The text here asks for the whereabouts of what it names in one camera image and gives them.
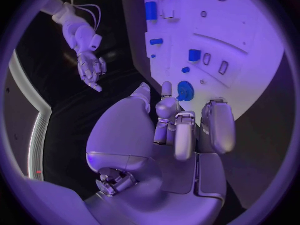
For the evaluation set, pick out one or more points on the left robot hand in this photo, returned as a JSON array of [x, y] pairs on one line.
[[126, 131]]

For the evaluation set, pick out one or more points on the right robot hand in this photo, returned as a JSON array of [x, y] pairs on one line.
[[90, 65]]

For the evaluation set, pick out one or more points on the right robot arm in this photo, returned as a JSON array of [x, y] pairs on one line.
[[75, 28]]

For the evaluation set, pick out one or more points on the white task board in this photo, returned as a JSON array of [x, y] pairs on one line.
[[211, 41]]

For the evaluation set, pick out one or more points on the small blue peg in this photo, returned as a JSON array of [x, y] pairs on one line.
[[153, 56]]

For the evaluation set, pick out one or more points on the short blue cylinder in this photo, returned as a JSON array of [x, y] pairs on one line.
[[156, 41]]

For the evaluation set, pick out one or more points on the blue gear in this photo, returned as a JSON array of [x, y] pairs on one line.
[[186, 91]]

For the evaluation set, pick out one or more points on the large blue cylinder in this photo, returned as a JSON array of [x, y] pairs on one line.
[[151, 11]]

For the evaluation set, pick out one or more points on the blue plug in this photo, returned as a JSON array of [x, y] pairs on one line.
[[186, 70]]

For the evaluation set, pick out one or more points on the blue block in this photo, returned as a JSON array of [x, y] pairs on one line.
[[194, 55]]

